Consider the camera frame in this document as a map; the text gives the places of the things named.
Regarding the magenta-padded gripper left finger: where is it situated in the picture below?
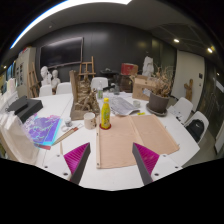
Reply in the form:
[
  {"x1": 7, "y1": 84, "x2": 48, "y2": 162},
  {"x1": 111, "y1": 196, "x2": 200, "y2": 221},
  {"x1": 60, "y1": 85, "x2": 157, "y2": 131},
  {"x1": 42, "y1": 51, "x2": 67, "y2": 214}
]
[{"x1": 42, "y1": 142, "x2": 92, "y2": 186}]

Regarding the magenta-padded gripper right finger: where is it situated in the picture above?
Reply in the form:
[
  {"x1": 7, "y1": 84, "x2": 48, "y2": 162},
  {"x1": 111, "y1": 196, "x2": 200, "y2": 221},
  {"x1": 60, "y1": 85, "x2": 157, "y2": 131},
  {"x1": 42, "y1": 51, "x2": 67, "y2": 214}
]
[{"x1": 131, "y1": 142, "x2": 184, "y2": 186}]

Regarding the yellow drink bottle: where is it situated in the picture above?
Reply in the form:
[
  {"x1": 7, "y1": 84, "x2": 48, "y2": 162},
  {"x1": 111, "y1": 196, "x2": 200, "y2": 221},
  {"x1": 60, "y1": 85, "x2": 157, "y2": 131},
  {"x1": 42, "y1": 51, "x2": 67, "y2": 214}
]
[{"x1": 100, "y1": 97, "x2": 112, "y2": 130}]

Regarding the tan folding board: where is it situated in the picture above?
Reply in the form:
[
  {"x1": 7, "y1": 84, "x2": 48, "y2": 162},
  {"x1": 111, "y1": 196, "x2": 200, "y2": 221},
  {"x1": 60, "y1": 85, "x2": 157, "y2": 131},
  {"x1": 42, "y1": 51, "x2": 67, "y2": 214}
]
[{"x1": 95, "y1": 114, "x2": 181, "y2": 169}]

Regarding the small white paint jar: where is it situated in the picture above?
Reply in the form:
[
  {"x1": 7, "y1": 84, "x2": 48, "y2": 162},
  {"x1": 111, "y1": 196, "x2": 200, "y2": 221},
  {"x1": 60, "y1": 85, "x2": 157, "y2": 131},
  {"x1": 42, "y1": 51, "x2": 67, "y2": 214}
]
[{"x1": 64, "y1": 116, "x2": 73, "y2": 128}]

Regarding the flat round red coaster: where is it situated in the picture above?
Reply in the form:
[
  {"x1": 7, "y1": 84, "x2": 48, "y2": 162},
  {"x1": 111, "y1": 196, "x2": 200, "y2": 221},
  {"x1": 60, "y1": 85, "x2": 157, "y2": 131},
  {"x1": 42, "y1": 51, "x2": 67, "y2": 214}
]
[{"x1": 99, "y1": 123, "x2": 113, "y2": 131}]

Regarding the white dotted cup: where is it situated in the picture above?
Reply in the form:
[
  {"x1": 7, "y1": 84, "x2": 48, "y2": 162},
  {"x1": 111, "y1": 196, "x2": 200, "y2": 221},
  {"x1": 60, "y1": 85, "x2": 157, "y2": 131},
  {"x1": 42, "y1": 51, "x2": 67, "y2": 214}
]
[{"x1": 83, "y1": 112, "x2": 98, "y2": 130}]

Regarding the purple and teal print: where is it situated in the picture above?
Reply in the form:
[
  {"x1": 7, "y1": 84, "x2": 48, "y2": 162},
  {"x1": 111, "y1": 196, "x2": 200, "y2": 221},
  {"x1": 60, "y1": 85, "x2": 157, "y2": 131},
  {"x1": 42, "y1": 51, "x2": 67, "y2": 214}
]
[{"x1": 23, "y1": 114, "x2": 63, "y2": 150}]

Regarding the black bag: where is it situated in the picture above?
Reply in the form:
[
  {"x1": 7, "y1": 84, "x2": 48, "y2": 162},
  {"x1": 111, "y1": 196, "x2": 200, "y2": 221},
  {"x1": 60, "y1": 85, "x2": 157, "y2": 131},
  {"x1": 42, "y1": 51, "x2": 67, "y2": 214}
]
[{"x1": 185, "y1": 118, "x2": 205, "y2": 143}]

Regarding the grey newspaper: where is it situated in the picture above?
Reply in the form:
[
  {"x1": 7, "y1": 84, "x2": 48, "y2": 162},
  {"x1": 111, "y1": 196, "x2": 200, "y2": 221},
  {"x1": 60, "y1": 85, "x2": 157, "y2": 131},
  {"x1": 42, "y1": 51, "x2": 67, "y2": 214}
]
[{"x1": 109, "y1": 95, "x2": 141, "y2": 117}]

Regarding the potted dried plant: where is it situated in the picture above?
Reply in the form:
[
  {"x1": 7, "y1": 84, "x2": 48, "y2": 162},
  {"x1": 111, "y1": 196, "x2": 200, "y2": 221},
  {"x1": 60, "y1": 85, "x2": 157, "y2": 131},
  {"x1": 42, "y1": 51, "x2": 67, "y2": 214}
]
[{"x1": 145, "y1": 64, "x2": 174, "y2": 117}]

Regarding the brown wooden sculpture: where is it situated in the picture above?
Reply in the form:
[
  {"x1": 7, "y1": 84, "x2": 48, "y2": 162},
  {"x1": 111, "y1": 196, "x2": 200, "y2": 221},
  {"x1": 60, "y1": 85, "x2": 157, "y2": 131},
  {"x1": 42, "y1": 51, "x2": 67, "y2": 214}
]
[{"x1": 68, "y1": 69, "x2": 101, "y2": 121}]

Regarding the white chair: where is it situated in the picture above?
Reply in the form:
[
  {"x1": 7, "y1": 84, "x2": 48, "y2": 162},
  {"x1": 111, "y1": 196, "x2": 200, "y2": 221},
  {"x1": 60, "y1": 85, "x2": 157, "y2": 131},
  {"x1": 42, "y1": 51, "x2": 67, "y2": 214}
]
[
  {"x1": 167, "y1": 96, "x2": 194, "y2": 124},
  {"x1": 39, "y1": 84, "x2": 54, "y2": 98},
  {"x1": 55, "y1": 82, "x2": 73, "y2": 95},
  {"x1": 90, "y1": 76, "x2": 109, "y2": 91},
  {"x1": 184, "y1": 110, "x2": 210, "y2": 144}
]

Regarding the plastic-wrapped white canvas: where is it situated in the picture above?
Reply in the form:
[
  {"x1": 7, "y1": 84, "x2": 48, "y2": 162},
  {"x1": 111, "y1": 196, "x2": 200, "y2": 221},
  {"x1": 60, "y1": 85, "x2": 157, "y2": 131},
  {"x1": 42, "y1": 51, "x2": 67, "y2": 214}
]
[{"x1": 0, "y1": 111, "x2": 40, "y2": 164}]

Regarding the cardboard box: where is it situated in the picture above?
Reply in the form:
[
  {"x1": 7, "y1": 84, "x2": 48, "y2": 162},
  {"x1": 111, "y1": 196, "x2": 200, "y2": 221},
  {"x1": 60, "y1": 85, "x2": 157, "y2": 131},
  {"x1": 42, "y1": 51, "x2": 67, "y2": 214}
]
[{"x1": 132, "y1": 74, "x2": 158, "y2": 102}]

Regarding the clear plastic bottle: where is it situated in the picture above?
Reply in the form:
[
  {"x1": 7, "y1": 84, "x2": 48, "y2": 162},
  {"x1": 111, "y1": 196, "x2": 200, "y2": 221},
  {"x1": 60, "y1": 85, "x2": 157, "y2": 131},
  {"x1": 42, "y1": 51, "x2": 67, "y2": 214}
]
[{"x1": 97, "y1": 80, "x2": 104, "y2": 100}]

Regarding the black box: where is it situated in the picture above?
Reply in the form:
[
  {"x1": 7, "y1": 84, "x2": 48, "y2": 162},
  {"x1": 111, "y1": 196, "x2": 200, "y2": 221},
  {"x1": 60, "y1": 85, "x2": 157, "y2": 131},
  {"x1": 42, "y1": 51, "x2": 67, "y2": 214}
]
[{"x1": 6, "y1": 95, "x2": 44, "y2": 124}]

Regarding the wooden figure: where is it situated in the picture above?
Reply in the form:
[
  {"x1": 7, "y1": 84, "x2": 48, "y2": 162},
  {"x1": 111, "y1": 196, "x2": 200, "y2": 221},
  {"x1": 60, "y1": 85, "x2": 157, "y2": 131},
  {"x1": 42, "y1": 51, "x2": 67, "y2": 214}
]
[{"x1": 183, "y1": 78, "x2": 194, "y2": 102}]

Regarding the white plaster bust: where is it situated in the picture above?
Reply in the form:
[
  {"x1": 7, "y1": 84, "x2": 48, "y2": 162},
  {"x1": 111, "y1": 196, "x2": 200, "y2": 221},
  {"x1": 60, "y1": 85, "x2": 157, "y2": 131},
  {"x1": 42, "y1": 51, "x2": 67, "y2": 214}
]
[
  {"x1": 50, "y1": 69, "x2": 62, "y2": 89},
  {"x1": 39, "y1": 65, "x2": 53, "y2": 87}
]

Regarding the wooden easel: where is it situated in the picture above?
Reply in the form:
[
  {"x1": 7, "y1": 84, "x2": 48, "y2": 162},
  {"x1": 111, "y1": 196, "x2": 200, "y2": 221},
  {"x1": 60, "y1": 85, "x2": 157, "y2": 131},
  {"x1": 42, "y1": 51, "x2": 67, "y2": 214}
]
[
  {"x1": 78, "y1": 55, "x2": 97, "y2": 81},
  {"x1": 28, "y1": 61, "x2": 40, "y2": 98}
]

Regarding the red box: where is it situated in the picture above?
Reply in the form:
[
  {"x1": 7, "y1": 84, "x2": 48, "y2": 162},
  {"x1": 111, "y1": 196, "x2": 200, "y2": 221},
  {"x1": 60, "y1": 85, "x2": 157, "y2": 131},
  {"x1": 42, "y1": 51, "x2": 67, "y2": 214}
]
[{"x1": 120, "y1": 62, "x2": 139, "y2": 76}]

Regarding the white statue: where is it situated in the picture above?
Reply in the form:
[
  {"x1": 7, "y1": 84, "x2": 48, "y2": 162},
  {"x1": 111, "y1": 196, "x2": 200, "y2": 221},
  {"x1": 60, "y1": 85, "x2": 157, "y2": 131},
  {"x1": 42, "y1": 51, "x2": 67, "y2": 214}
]
[{"x1": 142, "y1": 55, "x2": 155, "y2": 78}]

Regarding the white shelf cabinet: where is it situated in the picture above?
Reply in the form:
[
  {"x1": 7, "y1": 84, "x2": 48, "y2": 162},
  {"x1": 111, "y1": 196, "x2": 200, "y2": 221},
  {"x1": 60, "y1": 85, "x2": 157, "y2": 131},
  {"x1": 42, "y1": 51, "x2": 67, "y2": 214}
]
[{"x1": 14, "y1": 46, "x2": 38, "y2": 98}]

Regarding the white ceiling light panel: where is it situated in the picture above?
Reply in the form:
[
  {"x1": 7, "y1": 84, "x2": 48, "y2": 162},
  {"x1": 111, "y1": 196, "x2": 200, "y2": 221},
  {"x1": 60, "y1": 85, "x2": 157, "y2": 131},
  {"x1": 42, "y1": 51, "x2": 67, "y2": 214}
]
[{"x1": 9, "y1": 0, "x2": 133, "y2": 50}]

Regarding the wooden-handled tool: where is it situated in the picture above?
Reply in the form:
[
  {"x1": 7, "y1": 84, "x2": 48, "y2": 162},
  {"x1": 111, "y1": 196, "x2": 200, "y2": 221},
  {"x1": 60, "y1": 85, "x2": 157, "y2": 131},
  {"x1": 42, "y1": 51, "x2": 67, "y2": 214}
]
[{"x1": 52, "y1": 123, "x2": 84, "y2": 146}]

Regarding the black wall screen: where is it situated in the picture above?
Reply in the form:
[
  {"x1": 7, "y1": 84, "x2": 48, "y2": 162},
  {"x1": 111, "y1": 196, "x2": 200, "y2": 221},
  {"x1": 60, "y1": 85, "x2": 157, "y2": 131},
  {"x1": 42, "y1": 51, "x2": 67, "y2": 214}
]
[{"x1": 39, "y1": 36, "x2": 84, "y2": 69}]

